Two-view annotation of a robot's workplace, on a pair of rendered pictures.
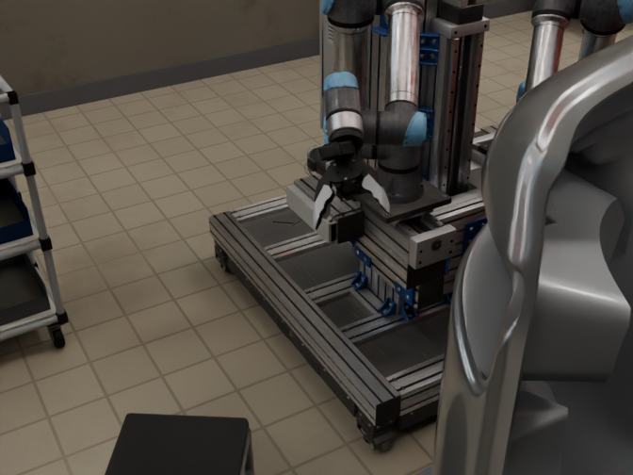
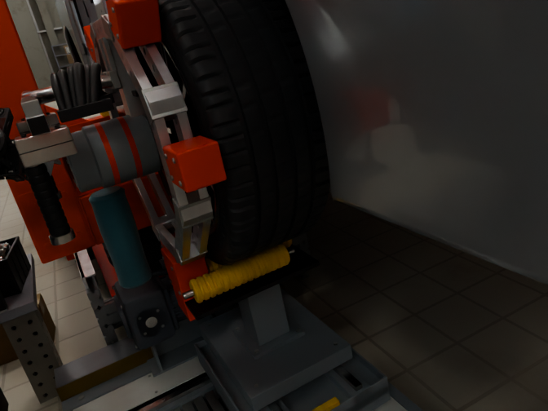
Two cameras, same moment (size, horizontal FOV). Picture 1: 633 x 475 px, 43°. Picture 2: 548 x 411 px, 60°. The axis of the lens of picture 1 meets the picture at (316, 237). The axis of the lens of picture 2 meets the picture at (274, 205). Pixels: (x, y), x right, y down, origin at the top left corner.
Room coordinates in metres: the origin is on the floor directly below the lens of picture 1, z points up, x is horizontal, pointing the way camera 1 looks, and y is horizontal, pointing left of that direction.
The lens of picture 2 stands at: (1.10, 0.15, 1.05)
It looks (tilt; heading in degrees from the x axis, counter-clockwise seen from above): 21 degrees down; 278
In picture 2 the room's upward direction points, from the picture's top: 12 degrees counter-clockwise
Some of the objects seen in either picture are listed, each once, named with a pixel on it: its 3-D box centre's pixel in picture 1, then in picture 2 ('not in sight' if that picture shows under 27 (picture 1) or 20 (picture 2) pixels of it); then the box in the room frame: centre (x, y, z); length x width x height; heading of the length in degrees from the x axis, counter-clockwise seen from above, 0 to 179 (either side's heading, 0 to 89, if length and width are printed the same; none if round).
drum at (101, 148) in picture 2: not in sight; (117, 151); (1.57, -0.86, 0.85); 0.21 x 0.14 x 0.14; 32
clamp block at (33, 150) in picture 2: not in sight; (46, 144); (1.59, -0.64, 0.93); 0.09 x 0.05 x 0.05; 32
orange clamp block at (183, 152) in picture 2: not in sight; (193, 163); (1.34, -0.63, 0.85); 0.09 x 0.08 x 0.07; 122
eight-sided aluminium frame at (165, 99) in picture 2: not in sight; (148, 142); (1.51, -0.89, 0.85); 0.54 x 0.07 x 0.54; 122
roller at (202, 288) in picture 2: not in sight; (240, 271); (1.36, -0.85, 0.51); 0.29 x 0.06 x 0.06; 32
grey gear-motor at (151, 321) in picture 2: not in sight; (191, 307); (1.62, -1.13, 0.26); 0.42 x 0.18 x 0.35; 32
